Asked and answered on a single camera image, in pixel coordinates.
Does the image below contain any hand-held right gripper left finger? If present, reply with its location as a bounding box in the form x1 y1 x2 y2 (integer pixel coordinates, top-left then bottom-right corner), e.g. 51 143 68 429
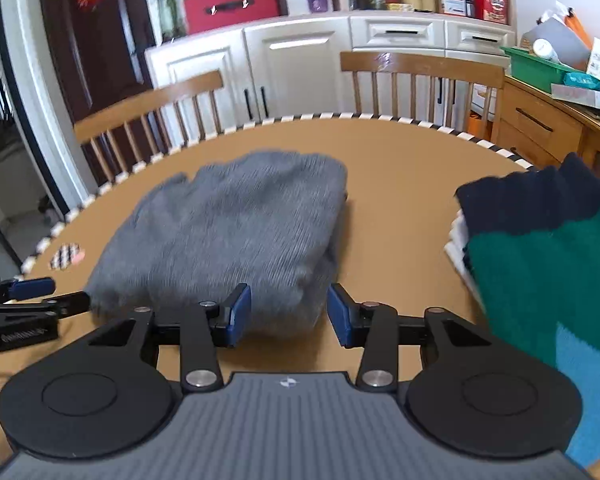
82 282 253 395

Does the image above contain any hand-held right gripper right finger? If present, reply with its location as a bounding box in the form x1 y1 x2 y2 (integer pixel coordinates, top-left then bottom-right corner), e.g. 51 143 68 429
326 282 496 395

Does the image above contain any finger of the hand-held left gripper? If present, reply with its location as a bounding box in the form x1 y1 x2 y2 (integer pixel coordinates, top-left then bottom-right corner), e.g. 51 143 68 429
0 291 91 320
0 278 57 306

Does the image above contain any grey knit button cardigan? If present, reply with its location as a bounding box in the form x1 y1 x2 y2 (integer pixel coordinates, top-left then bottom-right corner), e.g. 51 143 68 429
85 150 350 337

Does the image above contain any white folded cloth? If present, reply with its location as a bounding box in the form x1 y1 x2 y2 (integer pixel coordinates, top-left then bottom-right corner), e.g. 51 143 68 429
444 210 487 307

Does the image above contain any black framed glass door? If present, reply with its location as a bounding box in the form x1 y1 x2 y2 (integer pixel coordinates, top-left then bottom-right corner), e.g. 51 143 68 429
0 0 48 273

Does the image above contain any wooden spindle-back chair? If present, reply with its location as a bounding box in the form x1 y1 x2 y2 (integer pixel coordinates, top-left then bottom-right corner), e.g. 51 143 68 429
340 51 506 143
74 71 226 187

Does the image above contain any orange bag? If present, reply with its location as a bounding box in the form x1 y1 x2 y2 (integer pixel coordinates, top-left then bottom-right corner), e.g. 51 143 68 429
467 112 497 144

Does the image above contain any dark brown door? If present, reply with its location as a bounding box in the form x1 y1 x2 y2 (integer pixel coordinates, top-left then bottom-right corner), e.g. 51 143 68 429
37 0 157 128

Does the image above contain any white cabinet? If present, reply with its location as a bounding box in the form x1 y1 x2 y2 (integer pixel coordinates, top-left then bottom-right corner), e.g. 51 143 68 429
145 12 518 132

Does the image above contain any wooden sideboard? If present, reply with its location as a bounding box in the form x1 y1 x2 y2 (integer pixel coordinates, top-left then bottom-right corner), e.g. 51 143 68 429
492 75 600 187

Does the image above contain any red storage case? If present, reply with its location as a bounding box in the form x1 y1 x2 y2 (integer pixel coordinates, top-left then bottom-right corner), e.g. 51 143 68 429
182 0 282 36

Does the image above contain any green plastic tray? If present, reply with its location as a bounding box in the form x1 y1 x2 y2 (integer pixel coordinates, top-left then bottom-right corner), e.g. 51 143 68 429
500 46 582 94

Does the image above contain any grey flat box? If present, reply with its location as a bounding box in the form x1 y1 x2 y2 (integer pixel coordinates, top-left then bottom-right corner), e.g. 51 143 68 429
550 83 600 109

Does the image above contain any white plastic bottle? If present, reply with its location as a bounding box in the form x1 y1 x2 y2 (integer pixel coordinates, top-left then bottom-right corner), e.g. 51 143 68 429
532 38 562 64

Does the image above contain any teal packet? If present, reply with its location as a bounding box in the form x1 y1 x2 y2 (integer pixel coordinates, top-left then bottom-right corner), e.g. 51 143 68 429
562 71 600 92

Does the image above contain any red printed box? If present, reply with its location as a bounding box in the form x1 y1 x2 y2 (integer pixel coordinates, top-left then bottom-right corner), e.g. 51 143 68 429
472 0 509 24

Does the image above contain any grey paper bag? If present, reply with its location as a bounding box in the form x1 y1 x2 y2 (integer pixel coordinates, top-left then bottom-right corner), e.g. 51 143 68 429
520 16 592 71

